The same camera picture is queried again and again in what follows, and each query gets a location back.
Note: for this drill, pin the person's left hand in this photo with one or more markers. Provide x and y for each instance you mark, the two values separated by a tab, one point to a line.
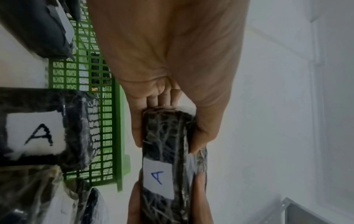
171	54

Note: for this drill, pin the person's right hand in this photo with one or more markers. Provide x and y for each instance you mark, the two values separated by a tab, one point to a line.
202	201

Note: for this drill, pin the grey metal rack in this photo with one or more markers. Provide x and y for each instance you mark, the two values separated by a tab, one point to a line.
318	214

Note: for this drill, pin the green plastic mesh basket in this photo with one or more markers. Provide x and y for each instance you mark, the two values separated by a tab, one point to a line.
117	131

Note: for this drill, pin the pile of black packets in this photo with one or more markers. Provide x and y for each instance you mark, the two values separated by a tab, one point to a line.
77	122

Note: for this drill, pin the long black packet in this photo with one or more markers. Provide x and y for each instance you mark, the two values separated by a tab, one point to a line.
166	142

